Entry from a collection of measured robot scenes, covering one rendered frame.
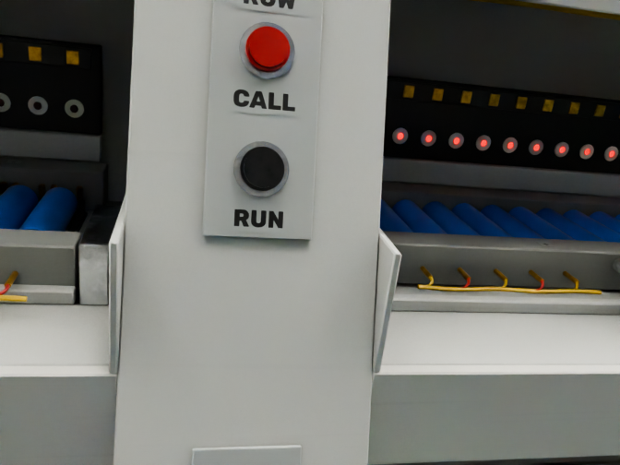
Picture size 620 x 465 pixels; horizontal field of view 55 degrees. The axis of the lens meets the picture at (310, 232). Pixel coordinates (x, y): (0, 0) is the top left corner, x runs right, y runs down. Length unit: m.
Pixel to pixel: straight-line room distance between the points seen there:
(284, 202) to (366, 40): 0.07
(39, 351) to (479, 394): 0.17
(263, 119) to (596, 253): 0.21
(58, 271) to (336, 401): 0.13
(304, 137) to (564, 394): 0.15
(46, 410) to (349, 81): 0.16
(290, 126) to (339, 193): 0.03
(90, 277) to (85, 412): 0.06
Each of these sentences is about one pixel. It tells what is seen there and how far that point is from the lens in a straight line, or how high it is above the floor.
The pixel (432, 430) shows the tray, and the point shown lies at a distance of 0.26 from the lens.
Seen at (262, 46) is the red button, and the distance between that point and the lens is 0.22.
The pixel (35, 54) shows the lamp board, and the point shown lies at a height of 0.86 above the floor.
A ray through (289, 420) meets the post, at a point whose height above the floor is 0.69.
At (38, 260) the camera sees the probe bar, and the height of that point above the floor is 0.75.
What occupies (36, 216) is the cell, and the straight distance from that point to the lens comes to 0.31.
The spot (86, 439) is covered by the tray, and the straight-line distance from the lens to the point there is 0.24.
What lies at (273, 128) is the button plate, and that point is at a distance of 0.22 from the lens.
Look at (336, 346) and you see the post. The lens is 0.23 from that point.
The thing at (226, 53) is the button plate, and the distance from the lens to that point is 0.22.
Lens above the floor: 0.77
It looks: 1 degrees down
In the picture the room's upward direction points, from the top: 3 degrees clockwise
